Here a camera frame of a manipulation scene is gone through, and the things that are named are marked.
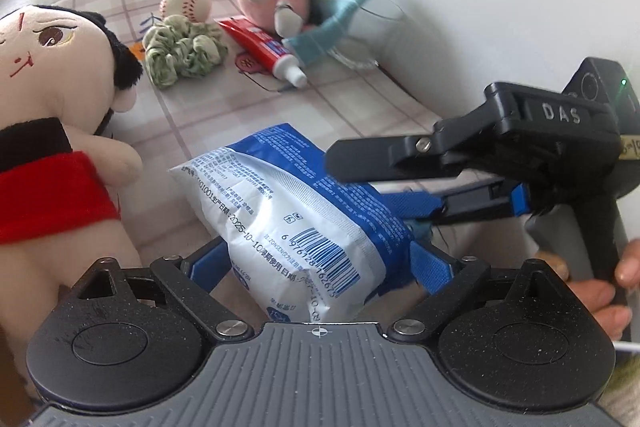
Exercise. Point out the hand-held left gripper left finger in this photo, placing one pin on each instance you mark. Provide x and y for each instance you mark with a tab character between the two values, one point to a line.
210	263

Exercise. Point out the checked tablecloth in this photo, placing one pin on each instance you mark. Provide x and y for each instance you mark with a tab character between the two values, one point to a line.
320	107

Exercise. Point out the clear plastic cup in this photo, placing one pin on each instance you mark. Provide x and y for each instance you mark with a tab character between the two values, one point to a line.
372	37

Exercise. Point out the beige plush doll black hair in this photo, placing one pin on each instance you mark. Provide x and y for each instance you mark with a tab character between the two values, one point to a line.
55	72

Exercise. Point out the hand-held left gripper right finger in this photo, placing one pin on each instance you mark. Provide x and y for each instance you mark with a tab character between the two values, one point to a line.
431	268

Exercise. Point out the red toothpaste tube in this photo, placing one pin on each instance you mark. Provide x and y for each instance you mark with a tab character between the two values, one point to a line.
255	39

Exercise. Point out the blue and white plastic packet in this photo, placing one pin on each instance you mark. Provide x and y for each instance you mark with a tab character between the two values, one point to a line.
300	207

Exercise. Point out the white baseball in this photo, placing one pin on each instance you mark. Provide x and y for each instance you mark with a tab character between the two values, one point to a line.
185	2

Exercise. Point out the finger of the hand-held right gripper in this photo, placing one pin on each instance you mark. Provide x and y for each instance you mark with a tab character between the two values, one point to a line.
475	202
370	157

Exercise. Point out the person's right hand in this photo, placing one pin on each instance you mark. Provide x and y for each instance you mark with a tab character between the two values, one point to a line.
620	312

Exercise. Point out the teal knit cloth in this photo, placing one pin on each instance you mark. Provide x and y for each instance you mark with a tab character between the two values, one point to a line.
325	32

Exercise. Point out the green fabric scrunchie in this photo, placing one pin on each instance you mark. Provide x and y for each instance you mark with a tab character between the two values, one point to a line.
170	52

